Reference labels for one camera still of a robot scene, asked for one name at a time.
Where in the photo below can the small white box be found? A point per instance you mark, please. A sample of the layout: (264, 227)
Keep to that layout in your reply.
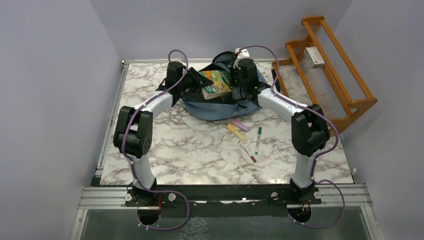
(313, 57)

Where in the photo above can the red marker pen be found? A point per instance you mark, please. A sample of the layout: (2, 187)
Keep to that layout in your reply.
(247, 151)

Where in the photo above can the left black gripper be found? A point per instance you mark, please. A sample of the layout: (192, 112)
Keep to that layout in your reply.
(199, 80)

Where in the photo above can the orange wooden rack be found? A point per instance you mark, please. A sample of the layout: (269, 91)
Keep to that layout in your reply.
(337, 86)

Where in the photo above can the green treehouse book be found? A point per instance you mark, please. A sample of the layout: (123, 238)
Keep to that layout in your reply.
(220, 86)

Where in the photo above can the pink highlighter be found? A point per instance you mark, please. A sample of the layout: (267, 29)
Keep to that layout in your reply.
(239, 125)

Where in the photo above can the black metal base rail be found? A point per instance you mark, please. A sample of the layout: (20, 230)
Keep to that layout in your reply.
(220, 200)

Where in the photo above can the green marker pen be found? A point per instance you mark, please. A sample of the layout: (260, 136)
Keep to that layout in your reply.
(258, 140)

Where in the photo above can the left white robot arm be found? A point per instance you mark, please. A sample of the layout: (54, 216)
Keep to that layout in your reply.
(133, 134)

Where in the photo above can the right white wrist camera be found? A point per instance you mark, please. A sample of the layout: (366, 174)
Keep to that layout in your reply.
(240, 54)

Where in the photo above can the blue student backpack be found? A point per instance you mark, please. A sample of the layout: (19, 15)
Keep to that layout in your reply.
(221, 107)

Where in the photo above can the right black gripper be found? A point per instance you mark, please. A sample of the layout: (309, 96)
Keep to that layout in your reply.
(232, 72)

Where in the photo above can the yellow orange highlighter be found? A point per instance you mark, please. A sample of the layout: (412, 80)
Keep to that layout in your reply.
(238, 134)

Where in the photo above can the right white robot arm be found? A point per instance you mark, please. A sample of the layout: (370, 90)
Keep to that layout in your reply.
(309, 131)

